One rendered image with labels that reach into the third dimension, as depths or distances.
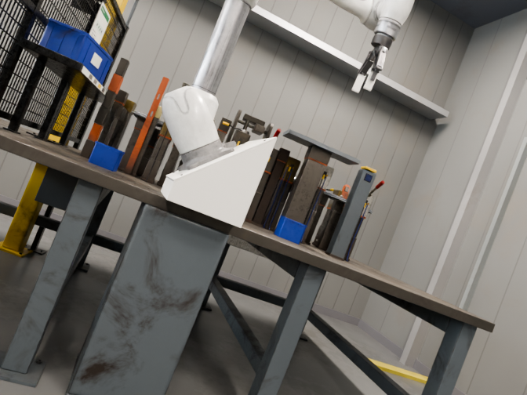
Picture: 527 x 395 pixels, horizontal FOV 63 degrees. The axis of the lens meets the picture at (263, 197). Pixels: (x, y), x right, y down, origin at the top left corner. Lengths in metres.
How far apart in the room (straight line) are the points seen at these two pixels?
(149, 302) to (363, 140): 3.55
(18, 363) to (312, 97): 3.56
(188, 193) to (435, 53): 4.22
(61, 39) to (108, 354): 1.17
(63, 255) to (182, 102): 0.63
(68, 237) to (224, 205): 0.51
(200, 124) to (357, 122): 3.27
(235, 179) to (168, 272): 0.38
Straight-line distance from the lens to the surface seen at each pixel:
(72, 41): 1.90
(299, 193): 2.01
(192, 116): 1.52
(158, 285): 1.49
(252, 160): 1.41
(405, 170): 4.95
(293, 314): 1.68
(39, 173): 2.88
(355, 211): 2.10
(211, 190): 1.38
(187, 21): 4.30
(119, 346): 1.55
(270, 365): 1.73
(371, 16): 1.92
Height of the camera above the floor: 0.78
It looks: 2 degrees up
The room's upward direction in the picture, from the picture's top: 22 degrees clockwise
